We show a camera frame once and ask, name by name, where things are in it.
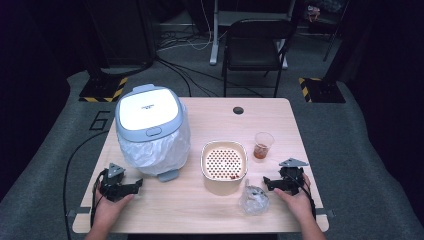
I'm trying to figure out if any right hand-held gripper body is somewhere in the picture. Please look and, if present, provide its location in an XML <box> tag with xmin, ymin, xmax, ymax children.
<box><xmin>278</xmin><ymin>157</ymin><xmax>310</xmax><ymax>196</ymax></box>

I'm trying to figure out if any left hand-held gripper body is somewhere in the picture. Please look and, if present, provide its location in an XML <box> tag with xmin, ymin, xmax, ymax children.
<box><xmin>98</xmin><ymin>162</ymin><xmax>128</xmax><ymax>203</ymax></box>

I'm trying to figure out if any grey-blue pedal trash can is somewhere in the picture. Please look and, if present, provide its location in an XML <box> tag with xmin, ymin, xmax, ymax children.
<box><xmin>114</xmin><ymin>83</ymin><xmax>193</xmax><ymax>183</ymax></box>

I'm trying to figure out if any person's left hand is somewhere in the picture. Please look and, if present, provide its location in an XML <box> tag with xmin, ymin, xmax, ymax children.
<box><xmin>94</xmin><ymin>189</ymin><xmax>135</xmax><ymax>228</ymax></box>

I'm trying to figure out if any person's right hand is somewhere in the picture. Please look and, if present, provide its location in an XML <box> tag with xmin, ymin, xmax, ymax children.
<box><xmin>273</xmin><ymin>174</ymin><xmax>316</xmax><ymax>224</ymax></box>

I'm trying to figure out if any crumpled clear plastic bag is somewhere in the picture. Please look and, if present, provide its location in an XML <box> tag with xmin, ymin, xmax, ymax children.
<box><xmin>237</xmin><ymin>178</ymin><xmax>270</xmax><ymax>216</ymax></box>

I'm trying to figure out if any white plastic bin liner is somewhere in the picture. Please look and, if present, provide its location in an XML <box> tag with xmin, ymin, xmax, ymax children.
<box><xmin>116</xmin><ymin>113</ymin><xmax>192</xmax><ymax>177</ymax></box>

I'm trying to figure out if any clear plastic cup brown liquid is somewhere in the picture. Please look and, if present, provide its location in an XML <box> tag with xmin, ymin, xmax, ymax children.
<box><xmin>253</xmin><ymin>131</ymin><xmax>276</xmax><ymax>161</ymax></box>

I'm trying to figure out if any beige strainer basket container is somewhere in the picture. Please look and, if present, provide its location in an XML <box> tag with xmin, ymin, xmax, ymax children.
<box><xmin>200</xmin><ymin>140</ymin><xmax>249</xmax><ymax>197</ymax></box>

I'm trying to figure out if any black folding chair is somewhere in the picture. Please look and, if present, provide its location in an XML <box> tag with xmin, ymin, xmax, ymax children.
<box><xmin>221</xmin><ymin>17</ymin><xmax>295</xmax><ymax>99</ymax></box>

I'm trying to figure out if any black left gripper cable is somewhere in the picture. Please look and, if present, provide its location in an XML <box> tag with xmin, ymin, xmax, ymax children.
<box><xmin>89</xmin><ymin>169</ymin><xmax>108</xmax><ymax>228</ymax></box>

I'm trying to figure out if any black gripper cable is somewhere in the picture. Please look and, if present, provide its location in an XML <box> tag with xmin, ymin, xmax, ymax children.
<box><xmin>89</xmin><ymin>169</ymin><xmax>108</xmax><ymax>228</ymax></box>
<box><xmin>289</xmin><ymin>171</ymin><xmax>317</xmax><ymax>222</ymax></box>

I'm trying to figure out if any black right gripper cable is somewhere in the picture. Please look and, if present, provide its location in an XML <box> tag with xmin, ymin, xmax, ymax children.
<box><xmin>289</xmin><ymin>171</ymin><xmax>317</xmax><ymax>222</ymax></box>

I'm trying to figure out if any grey table edge bracket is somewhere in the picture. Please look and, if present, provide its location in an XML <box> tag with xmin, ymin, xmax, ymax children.
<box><xmin>65</xmin><ymin>206</ymin><xmax>92</xmax><ymax>219</ymax></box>
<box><xmin>314</xmin><ymin>207</ymin><xmax>336</xmax><ymax>220</ymax></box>

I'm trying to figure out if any long black floor cable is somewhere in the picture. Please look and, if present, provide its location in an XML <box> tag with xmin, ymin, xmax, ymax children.
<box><xmin>62</xmin><ymin>130</ymin><xmax>110</xmax><ymax>240</ymax></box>

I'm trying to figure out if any black hazard-striped base plate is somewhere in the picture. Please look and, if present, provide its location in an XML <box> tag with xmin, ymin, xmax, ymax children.
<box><xmin>78</xmin><ymin>76</ymin><xmax>129</xmax><ymax>103</ymax></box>
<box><xmin>298</xmin><ymin>77</ymin><xmax>347</xmax><ymax>104</ymax></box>

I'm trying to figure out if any black floor cable bundle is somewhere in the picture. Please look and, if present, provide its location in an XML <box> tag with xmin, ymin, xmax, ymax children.
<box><xmin>155</xmin><ymin>55</ymin><xmax>265</xmax><ymax>99</ymax></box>

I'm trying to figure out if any white floor cable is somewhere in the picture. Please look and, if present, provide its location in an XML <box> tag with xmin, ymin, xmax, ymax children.
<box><xmin>155</xmin><ymin>0</ymin><xmax>215</xmax><ymax>53</ymax></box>

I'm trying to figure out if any white desk frame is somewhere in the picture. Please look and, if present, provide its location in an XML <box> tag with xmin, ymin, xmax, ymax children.
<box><xmin>209</xmin><ymin>0</ymin><xmax>296</xmax><ymax>70</ymax></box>

